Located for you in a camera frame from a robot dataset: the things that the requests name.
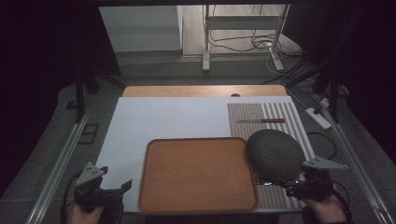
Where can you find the black floor hatch frame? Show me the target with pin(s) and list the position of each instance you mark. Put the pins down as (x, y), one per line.
(88, 133)

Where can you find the white metal stand frame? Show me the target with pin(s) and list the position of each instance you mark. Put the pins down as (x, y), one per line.
(239, 22)

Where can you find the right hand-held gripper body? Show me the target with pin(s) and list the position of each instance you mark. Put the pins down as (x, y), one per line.
(313, 183)

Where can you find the black metal stand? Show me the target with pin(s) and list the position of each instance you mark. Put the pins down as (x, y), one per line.
(330, 84)
(82, 81)

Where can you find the aluminium rail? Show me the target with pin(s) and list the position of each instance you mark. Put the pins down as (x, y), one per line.
(355, 158)
(56, 169)

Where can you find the person's right hand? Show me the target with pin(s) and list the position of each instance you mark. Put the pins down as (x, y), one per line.
(325, 209)

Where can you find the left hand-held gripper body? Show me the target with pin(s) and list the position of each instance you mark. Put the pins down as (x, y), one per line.
(93, 193)

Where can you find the brown wooden tray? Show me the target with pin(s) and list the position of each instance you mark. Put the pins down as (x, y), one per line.
(197, 175)

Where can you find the striped placemat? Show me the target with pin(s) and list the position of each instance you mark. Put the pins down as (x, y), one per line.
(280, 116)

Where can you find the white power strip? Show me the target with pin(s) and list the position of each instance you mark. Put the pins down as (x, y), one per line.
(318, 118)

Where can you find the person's left hand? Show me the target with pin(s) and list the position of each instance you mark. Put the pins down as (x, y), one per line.
(83, 215)

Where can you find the white table board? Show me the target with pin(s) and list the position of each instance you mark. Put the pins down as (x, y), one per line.
(162, 119)

